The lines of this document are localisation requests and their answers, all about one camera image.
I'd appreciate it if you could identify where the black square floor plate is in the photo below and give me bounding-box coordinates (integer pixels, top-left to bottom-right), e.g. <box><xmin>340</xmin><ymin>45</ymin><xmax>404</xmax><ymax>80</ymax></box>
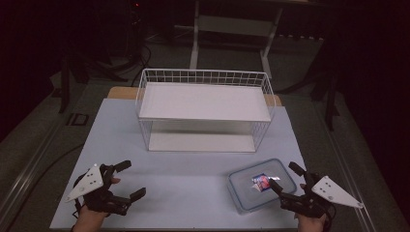
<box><xmin>66</xmin><ymin>112</ymin><xmax>90</xmax><ymax>127</ymax></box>

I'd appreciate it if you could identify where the clear plastic container blue lid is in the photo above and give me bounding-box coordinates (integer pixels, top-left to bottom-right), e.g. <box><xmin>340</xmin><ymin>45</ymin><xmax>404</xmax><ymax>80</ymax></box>
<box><xmin>226</xmin><ymin>158</ymin><xmax>298</xmax><ymax>216</ymax></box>

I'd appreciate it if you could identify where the person's left hand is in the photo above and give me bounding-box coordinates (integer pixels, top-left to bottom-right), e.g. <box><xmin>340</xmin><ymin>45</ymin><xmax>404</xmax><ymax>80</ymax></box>
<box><xmin>72</xmin><ymin>177</ymin><xmax>122</xmax><ymax>232</ymax></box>

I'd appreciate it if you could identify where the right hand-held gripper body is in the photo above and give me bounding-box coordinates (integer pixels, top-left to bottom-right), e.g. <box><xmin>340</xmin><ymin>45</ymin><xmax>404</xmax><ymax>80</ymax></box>
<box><xmin>279</xmin><ymin>171</ymin><xmax>365</xmax><ymax>219</ymax></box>

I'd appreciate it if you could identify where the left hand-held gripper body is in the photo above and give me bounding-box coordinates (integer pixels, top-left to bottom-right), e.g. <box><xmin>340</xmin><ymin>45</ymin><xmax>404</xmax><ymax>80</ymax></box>
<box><xmin>65</xmin><ymin>162</ymin><xmax>132</xmax><ymax>217</ymax></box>

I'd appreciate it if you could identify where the white wire shelf rack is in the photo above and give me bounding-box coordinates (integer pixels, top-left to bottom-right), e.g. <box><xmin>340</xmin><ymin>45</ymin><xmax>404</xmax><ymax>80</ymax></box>
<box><xmin>134</xmin><ymin>68</ymin><xmax>277</xmax><ymax>154</ymax></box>

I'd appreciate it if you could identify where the white metal table frame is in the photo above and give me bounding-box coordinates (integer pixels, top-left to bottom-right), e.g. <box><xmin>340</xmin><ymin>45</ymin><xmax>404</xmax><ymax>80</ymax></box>
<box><xmin>189</xmin><ymin>0</ymin><xmax>284</xmax><ymax>79</ymax></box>

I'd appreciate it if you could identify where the black floor cable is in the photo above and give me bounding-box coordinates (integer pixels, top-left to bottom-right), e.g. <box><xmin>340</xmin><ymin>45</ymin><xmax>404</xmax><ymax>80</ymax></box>
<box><xmin>6</xmin><ymin>143</ymin><xmax>85</xmax><ymax>226</ymax></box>

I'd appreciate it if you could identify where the small colourful snack packet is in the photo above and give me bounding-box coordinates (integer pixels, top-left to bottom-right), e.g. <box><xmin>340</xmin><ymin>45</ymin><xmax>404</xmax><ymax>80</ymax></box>
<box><xmin>250</xmin><ymin>173</ymin><xmax>281</xmax><ymax>193</ymax></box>

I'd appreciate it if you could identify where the person's right hand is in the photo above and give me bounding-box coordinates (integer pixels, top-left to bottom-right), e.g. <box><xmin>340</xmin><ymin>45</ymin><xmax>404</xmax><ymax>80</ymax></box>
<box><xmin>296</xmin><ymin>183</ymin><xmax>327</xmax><ymax>232</ymax></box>

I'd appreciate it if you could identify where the light blue table mat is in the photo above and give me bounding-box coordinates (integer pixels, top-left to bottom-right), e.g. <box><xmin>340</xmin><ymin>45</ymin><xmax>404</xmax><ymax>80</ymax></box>
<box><xmin>48</xmin><ymin>98</ymin><xmax>308</xmax><ymax>230</ymax></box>

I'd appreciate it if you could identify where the black stand leg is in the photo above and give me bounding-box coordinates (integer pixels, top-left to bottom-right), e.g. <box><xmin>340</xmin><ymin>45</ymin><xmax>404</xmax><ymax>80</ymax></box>
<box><xmin>323</xmin><ymin>72</ymin><xmax>340</xmax><ymax>131</ymax></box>

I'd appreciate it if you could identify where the bundle of black floor cables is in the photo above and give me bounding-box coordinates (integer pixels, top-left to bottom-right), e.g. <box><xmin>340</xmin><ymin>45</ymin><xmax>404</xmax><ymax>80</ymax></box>
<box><xmin>93</xmin><ymin>43</ymin><xmax>153</xmax><ymax>85</ymax></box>

